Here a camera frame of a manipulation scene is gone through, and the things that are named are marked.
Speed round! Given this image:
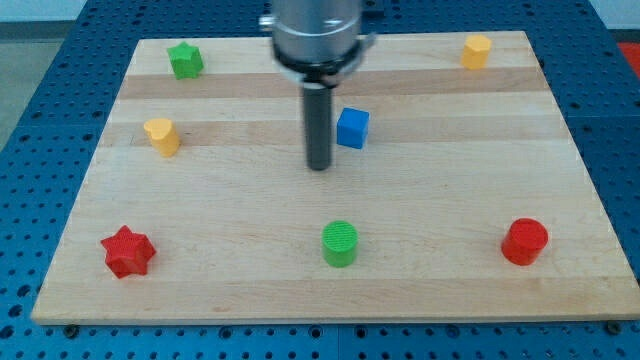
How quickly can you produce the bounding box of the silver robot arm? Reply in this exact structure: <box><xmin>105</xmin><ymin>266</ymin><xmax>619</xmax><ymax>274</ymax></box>
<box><xmin>258</xmin><ymin>0</ymin><xmax>376</xmax><ymax>171</ymax></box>

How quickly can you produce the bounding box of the red cylinder block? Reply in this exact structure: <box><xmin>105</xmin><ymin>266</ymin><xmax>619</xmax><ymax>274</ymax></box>
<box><xmin>501</xmin><ymin>218</ymin><xmax>549</xmax><ymax>266</ymax></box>

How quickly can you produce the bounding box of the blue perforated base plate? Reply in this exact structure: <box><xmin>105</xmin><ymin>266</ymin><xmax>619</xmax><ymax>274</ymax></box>
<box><xmin>1</xmin><ymin>0</ymin><xmax>639</xmax><ymax>359</ymax></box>

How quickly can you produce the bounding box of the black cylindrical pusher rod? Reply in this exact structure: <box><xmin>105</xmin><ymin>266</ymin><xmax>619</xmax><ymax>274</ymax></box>
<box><xmin>302</xmin><ymin>88</ymin><xmax>332</xmax><ymax>171</ymax></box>

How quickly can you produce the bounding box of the green star block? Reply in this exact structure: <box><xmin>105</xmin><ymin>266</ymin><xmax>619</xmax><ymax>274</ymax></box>
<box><xmin>167</xmin><ymin>41</ymin><xmax>204</xmax><ymax>79</ymax></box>

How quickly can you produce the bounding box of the yellow hexagon block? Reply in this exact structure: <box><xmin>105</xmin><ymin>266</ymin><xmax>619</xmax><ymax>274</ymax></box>
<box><xmin>460</xmin><ymin>34</ymin><xmax>492</xmax><ymax>70</ymax></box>

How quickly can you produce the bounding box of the green cylinder block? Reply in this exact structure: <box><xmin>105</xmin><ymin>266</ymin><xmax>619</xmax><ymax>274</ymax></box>
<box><xmin>321</xmin><ymin>220</ymin><xmax>359</xmax><ymax>268</ymax></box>

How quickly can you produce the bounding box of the blue cube block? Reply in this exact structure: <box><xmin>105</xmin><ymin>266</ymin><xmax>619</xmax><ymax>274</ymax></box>
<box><xmin>336</xmin><ymin>107</ymin><xmax>370</xmax><ymax>149</ymax></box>

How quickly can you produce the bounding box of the wooden board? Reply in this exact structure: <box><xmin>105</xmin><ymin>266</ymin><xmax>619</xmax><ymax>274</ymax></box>
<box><xmin>32</xmin><ymin>31</ymin><xmax>639</xmax><ymax>325</ymax></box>

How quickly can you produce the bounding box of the yellow heart block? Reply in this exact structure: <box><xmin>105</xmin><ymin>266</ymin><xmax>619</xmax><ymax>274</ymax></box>
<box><xmin>143</xmin><ymin>118</ymin><xmax>180</xmax><ymax>157</ymax></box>

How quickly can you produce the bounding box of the red star block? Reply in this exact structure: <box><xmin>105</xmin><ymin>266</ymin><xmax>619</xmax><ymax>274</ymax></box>
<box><xmin>100</xmin><ymin>225</ymin><xmax>156</xmax><ymax>279</ymax></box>

